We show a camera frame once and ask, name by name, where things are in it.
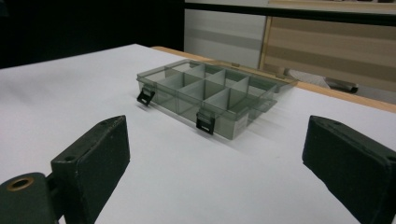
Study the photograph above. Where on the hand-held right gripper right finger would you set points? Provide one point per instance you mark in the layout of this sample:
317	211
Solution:
351	168

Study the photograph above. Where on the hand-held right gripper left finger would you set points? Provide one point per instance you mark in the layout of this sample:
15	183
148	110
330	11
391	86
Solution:
90	168

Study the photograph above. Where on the dark curtain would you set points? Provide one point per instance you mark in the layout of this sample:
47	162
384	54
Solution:
77	28

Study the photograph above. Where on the transparent grey compartment box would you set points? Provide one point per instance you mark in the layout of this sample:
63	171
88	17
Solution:
214	96

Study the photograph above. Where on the black chair base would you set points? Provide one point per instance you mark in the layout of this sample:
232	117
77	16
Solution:
342	85

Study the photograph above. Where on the black horizontal frame bar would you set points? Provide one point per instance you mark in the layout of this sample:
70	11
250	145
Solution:
280	14

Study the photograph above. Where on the light wooden desk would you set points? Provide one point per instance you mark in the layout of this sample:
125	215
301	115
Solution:
336	53

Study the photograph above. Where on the white cabinet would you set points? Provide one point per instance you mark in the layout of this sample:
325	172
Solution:
224	37

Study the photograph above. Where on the white table sheet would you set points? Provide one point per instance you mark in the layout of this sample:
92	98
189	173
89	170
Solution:
186	180

